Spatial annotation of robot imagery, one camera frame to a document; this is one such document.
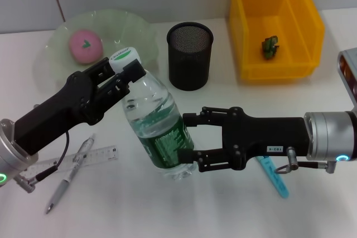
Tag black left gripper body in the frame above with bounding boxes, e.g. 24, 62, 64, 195
13, 71, 99, 156

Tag green glass fruit plate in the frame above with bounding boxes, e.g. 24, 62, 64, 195
44, 8, 160, 94

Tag green plastic wrapper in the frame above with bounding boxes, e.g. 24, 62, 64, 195
261, 34, 281, 60

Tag black mesh pen holder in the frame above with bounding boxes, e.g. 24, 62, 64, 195
166, 22, 214, 91

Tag blue scissors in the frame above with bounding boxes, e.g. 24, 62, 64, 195
255, 156, 290, 200

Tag dark left arm cable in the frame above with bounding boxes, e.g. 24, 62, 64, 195
13, 130, 71, 194

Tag pink peach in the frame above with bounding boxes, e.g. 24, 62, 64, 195
69, 28, 104, 65

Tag grey right arm cable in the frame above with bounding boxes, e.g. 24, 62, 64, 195
274, 147, 339, 177

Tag grey ballpoint pen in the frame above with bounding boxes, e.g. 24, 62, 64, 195
45, 134, 97, 215

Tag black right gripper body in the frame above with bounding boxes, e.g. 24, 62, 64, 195
221, 106, 308, 172

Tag yellow plastic bin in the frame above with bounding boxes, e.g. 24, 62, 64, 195
229, 0, 326, 80

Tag clear plastic ruler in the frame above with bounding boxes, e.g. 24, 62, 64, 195
22, 145, 119, 181

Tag clear green-label water bottle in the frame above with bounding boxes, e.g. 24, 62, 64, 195
108, 47, 197, 182

